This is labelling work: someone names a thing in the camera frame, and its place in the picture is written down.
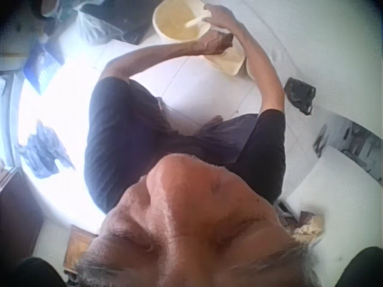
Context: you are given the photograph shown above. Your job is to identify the person's right hand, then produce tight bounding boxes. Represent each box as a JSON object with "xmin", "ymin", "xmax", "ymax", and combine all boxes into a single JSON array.
[{"xmin": 202, "ymin": 2, "xmax": 241, "ymax": 38}]

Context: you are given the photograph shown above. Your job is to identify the black plastic bag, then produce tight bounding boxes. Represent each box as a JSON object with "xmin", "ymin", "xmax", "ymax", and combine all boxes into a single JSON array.
[{"xmin": 283, "ymin": 77, "xmax": 317, "ymax": 117}]

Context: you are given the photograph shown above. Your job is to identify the cream plastic bowl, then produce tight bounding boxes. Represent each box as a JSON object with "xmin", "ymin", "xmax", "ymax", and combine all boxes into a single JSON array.
[{"xmin": 152, "ymin": 0, "xmax": 214, "ymax": 42}]

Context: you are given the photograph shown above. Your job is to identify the clear plastic bag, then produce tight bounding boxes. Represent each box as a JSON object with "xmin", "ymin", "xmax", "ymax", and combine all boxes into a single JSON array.
[{"xmin": 74, "ymin": 8, "xmax": 109, "ymax": 46}]

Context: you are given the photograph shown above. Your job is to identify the black crate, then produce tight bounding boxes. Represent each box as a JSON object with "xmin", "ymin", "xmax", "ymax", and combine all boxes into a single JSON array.
[{"xmin": 80, "ymin": 0, "xmax": 157, "ymax": 46}]

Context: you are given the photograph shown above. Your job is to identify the brown wooden box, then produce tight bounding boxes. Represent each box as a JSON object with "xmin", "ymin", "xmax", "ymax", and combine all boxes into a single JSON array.
[{"xmin": 63, "ymin": 224, "xmax": 100, "ymax": 276}]

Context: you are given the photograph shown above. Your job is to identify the white plastic spoon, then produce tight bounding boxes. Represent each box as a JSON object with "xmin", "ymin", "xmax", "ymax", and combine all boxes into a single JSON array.
[{"xmin": 184, "ymin": 16, "xmax": 210, "ymax": 29}]

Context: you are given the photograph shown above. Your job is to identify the cream plastic tray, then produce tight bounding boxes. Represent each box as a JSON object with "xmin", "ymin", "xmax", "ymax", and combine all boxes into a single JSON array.
[{"xmin": 205, "ymin": 44, "xmax": 247, "ymax": 76}]

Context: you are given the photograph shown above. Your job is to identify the person's legs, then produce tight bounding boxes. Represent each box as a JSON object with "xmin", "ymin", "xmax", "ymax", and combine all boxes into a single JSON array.
[{"xmin": 163, "ymin": 112, "xmax": 262, "ymax": 164}]

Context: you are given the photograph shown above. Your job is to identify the dark wooden furniture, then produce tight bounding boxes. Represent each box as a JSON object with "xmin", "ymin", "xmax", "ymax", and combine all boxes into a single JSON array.
[{"xmin": 0, "ymin": 166, "xmax": 46, "ymax": 271}]

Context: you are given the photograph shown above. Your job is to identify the heap of small clutter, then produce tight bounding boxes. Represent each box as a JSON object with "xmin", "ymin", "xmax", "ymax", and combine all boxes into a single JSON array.
[{"xmin": 276, "ymin": 199, "xmax": 326, "ymax": 242}]

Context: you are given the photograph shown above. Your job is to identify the grey patterned cloth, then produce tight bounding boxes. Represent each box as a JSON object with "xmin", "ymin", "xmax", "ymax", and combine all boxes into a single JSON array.
[{"xmin": 312, "ymin": 115, "xmax": 383, "ymax": 181}]

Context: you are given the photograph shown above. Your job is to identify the grey crumpled cloth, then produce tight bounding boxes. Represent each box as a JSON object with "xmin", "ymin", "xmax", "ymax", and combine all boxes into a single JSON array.
[{"xmin": 18, "ymin": 119, "xmax": 76, "ymax": 180}]

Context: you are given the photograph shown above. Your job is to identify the person's left hand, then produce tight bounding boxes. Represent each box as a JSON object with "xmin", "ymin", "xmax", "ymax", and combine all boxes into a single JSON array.
[{"xmin": 196, "ymin": 29, "xmax": 236, "ymax": 56}]

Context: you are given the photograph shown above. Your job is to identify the blue printed packet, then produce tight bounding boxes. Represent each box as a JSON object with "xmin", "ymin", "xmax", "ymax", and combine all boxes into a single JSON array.
[{"xmin": 23, "ymin": 44, "xmax": 66, "ymax": 94}]

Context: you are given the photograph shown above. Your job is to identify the white cushion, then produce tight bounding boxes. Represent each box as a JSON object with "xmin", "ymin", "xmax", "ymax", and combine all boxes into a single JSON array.
[{"xmin": 286, "ymin": 145, "xmax": 383, "ymax": 240}]

